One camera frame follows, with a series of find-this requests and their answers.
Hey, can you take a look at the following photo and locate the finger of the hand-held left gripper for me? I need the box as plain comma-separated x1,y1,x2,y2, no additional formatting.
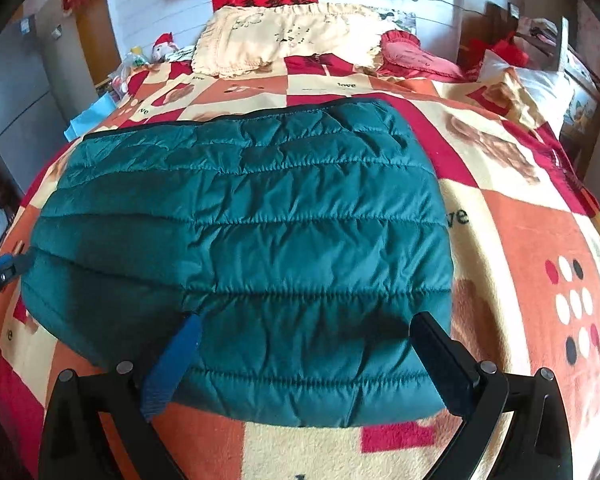
0,251,37,287

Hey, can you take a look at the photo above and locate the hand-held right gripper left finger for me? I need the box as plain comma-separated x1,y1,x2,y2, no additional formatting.
39,312,203,480

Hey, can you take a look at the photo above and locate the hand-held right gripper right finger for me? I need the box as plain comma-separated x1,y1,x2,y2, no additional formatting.
409,311,573,480

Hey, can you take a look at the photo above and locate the green puffer jacket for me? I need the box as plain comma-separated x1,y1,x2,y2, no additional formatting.
21,98,455,428

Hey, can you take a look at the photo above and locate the red orange checkered blanket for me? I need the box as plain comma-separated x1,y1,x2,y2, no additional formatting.
0,55,600,480

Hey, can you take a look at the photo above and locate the grey refrigerator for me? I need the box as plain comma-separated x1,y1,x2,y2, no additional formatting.
0,15,76,196

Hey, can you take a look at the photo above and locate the light blue cloth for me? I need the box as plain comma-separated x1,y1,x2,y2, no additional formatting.
64,96,117,141

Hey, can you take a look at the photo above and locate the pile of bottles and packets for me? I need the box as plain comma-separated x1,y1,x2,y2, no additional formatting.
107,47,153,96

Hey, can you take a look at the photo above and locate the brown wooden door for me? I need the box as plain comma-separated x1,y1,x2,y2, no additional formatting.
75,0,122,86

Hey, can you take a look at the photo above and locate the plush toy with red hat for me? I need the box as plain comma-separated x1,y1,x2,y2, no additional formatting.
151,32,182,64

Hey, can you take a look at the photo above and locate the white pillow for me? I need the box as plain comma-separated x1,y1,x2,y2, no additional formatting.
472,50,576,136

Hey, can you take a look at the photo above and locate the red ruffled pillow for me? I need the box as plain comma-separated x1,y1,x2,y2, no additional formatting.
380,30,466,82

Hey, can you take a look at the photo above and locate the cream fringed pillow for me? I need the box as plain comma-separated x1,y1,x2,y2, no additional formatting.
191,2,387,78

